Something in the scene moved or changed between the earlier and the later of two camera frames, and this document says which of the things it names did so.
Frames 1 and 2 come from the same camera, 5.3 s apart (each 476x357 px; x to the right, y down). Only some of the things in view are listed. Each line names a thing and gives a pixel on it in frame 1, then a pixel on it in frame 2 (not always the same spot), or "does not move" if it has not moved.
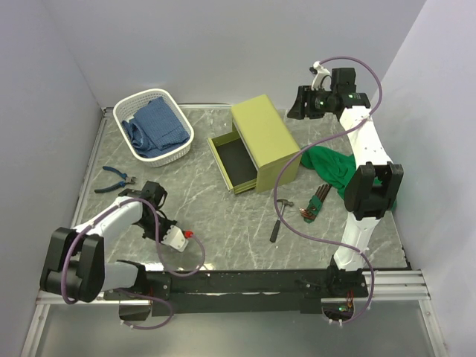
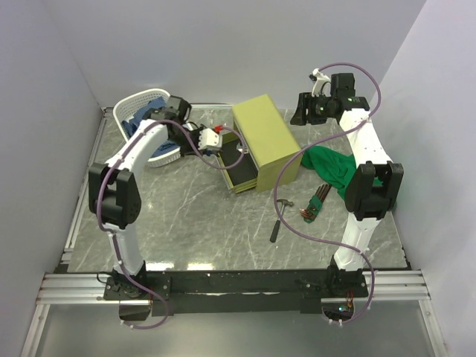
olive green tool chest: x=251 y=155 does not move
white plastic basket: x=155 y=126 does not move
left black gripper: x=169 y=223 to x=184 y=151
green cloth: x=338 y=168 does not move
